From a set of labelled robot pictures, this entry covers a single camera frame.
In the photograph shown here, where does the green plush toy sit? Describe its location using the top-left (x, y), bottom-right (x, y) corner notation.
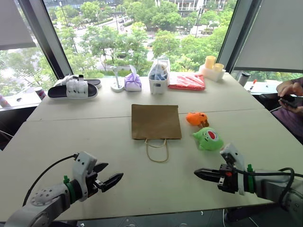
top-left (192, 127), bottom-right (224, 151)

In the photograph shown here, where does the black window frame pillar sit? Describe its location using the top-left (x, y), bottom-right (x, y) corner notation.
top-left (216, 0), bottom-right (264, 71)
top-left (17, 0), bottom-right (73, 80)

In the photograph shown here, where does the brown paper bag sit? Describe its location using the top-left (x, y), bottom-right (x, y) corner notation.
top-left (131, 104), bottom-right (183, 163)

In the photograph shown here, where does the purple tissue pack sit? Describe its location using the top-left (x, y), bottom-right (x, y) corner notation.
top-left (124, 65), bottom-right (143, 92)

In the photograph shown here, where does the red plastic packet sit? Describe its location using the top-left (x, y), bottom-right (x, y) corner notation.
top-left (168, 72), bottom-right (206, 91)

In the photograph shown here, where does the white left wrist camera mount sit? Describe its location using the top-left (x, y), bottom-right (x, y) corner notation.
top-left (72, 151), bottom-right (98, 202)

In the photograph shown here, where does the white tumbler with black lid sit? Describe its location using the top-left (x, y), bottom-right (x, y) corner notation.
top-left (237, 71), bottom-right (251, 87)

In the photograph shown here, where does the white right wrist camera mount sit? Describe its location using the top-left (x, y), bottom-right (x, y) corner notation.
top-left (220, 142), bottom-right (247, 196)

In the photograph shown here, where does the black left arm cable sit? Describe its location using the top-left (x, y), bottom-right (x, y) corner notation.
top-left (22, 153), bottom-right (79, 207)

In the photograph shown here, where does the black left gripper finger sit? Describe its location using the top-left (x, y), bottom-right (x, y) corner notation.
top-left (93, 173), bottom-right (125, 193)
top-left (94, 162), bottom-right (109, 174)

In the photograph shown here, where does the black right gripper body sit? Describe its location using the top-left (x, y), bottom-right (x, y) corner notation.
top-left (217, 164), bottom-right (240, 193)

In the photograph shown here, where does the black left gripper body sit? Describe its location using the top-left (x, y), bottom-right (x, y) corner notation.
top-left (86, 171), bottom-right (103, 198)

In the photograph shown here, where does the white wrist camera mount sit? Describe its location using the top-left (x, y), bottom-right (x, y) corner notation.
top-left (220, 142), bottom-right (247, 196)
top-left (72, 151), bottom-right (98, 202)

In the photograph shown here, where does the white round-base stand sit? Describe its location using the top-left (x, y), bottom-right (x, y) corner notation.
top-left (110, 66), bottom-right (125, 93)

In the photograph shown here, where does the black smartphone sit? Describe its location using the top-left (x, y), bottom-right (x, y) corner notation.
top-left (278, 94), bottom-right (303, 109)

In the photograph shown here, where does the person bare hand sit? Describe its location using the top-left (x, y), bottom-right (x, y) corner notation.
top-left (292, 81), bottom-right (303, 96)
top-left (276, 79), bottom-right (296, 98)

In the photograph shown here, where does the red white can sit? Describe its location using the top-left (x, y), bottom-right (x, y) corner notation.
top-left (35, 86), bottom-right (46, 101)
top-left (0, 94), bottom-right (10, 109)

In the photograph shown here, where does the white cup holder box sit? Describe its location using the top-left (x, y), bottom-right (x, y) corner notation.
top-left (198, 63), bottom-right (226, 82)

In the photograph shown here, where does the person with phone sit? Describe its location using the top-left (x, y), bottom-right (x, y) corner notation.
top-left (271, 77), bottom-right (303, 140)

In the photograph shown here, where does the black white slide sandal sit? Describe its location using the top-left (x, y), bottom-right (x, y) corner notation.
top-left (55, 74), bottom-right (103, 89)
top-left (47, 79), bottom-right (98, 99)

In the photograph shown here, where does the tall yellow plastic cup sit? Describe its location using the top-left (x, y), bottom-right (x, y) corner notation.
top-left (204, 55), bottom-right (217, 70)

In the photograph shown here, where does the orange plush toy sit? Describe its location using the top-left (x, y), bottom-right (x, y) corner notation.
top-left (186, 112), bottom-right (210, 129)

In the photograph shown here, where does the white plastic basket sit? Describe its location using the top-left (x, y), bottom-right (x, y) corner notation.
top-left (148, 70), bottom-right (171, 95)

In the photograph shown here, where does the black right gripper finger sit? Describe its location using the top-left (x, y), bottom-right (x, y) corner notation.
top-left (198, 175), bottom-right (222, 183)
top-left (194, 168), bottom-right (222, 177)

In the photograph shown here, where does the grey roller blind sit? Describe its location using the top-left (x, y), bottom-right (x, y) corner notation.
top-left (232, 0), bottom-right (303, 73)
top-left (0, 0), bottom-right (36, 51)

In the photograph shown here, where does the clear bag with blue items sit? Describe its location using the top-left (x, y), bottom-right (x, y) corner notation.
top-left (149, 55), bottom-right (171, 82)

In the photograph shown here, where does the white side table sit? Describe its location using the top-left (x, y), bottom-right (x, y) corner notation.
top-left (243, 79), bottom-right (285, 95)

